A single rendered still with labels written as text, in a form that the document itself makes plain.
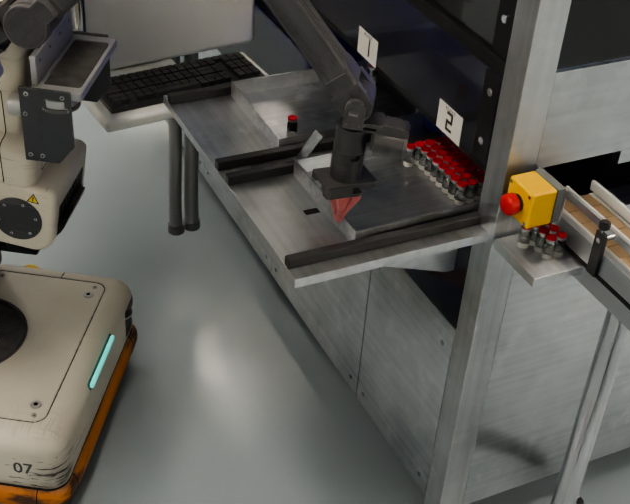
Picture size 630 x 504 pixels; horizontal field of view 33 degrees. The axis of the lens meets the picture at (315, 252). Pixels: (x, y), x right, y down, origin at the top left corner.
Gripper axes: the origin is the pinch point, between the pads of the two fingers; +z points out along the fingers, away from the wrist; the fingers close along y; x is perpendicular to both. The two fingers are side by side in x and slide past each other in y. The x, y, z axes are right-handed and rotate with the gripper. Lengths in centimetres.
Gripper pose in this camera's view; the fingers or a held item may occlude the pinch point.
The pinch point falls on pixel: (337, 217)
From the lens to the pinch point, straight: 198.3
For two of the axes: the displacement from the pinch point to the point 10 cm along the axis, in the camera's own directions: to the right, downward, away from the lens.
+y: 9.0, -1.4, 4.0
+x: -4.1, -5.7, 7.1
